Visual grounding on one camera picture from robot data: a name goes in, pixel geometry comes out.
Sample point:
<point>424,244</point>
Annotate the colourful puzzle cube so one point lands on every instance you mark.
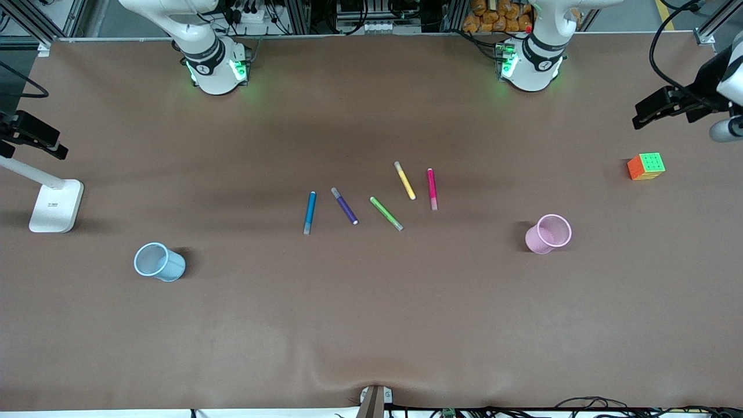
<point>647,165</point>

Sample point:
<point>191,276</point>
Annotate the blue marker pen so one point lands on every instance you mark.
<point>310,212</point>

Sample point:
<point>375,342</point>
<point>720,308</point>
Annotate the brown table mat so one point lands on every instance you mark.
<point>371,319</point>

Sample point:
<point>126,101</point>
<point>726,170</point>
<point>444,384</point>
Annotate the green marker pen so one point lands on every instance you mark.
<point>386,213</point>

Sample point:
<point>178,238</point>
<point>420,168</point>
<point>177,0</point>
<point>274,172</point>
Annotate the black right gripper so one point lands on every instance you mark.
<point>23,130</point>

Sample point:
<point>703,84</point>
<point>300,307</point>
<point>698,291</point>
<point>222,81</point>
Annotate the white power strip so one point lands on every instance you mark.
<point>255,16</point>

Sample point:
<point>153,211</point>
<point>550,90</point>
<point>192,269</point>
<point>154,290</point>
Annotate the aluminium profile post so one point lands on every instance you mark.
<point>371,406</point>

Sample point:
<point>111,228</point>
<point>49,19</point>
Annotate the pink marker pen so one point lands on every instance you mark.
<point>432,188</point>

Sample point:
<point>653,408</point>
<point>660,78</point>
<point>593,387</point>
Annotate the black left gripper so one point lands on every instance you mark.
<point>706,81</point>

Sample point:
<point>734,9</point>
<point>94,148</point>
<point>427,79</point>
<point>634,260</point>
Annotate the purple marker pen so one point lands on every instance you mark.
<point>345,207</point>

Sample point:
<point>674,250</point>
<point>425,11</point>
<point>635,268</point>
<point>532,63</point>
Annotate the bag of orange items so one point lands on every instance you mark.
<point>493,14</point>

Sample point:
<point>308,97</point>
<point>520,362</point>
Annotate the yellow marker pen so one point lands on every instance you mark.
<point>404,180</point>

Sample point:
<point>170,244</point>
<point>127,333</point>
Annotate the blue mesh cup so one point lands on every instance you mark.
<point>165,267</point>

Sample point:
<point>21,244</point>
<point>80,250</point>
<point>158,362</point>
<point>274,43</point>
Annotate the silver frame post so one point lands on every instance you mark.
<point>711,26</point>

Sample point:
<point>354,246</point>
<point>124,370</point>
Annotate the pink mesh cup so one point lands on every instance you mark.
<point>540,241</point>

